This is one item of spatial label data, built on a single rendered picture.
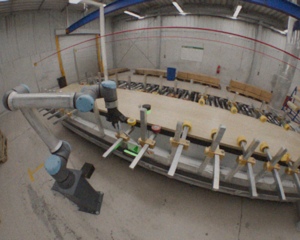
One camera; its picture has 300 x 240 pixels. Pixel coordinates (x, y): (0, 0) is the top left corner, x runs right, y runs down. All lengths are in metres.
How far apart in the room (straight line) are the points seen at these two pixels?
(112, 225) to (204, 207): 1.12
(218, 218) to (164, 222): 0.67
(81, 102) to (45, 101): 0.21
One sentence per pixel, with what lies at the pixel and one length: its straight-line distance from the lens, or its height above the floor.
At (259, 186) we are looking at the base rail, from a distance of 1.24.
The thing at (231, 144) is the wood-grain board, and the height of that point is 0.90.
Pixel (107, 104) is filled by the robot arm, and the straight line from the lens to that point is 0.74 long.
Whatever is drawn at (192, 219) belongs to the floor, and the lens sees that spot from 1.58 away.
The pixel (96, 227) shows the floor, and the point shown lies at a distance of 1.60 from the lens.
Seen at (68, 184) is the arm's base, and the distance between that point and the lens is 1.12.
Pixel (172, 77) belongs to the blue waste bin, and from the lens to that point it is 6.47.
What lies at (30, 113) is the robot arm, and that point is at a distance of 0.99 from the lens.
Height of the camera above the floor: 1.49
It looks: 33 degrees down
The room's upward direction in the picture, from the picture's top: 1 degrees clockwise
